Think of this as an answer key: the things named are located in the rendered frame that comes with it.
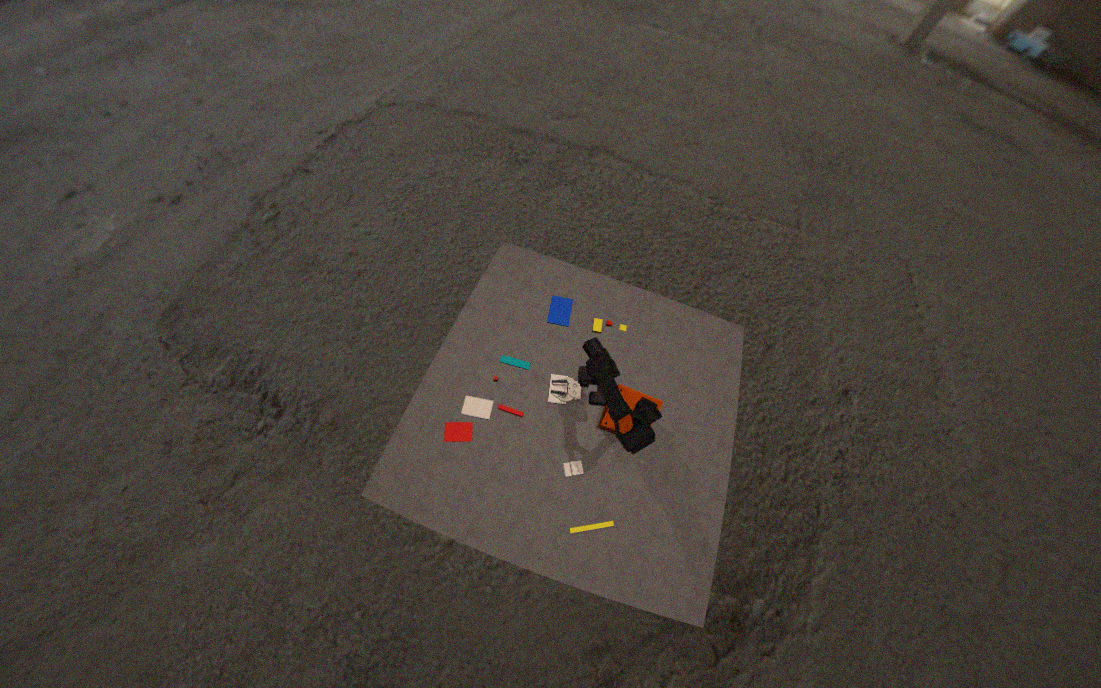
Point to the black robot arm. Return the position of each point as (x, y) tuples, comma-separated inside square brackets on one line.
[(602, 368)]

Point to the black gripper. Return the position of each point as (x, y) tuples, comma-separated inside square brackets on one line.
[(597, 398)]

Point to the teal flat bar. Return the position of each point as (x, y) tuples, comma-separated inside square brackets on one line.
[(515, 362)]

